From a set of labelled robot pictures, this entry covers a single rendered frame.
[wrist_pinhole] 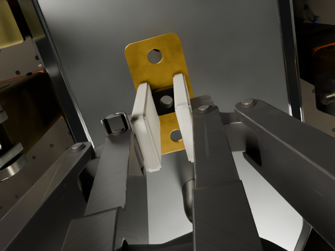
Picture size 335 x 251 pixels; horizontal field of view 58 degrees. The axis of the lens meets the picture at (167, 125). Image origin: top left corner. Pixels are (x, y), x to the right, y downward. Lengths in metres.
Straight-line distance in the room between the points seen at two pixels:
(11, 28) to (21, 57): 0.36
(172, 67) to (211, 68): 0.08
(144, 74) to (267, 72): 0.13
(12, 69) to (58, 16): 0.37
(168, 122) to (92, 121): 0.10
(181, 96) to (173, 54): 0.06
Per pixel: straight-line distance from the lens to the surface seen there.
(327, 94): 0.31
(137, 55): 0.21
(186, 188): 0.31
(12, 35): 0.28
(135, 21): 0.27
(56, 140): 0.66
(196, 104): 0.16
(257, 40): 0.28
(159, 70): 0.21
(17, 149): 0.27
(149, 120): 0.15
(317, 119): 0.68
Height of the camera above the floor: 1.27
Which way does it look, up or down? 68 degrees down
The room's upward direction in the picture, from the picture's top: 178 degrees clockwise
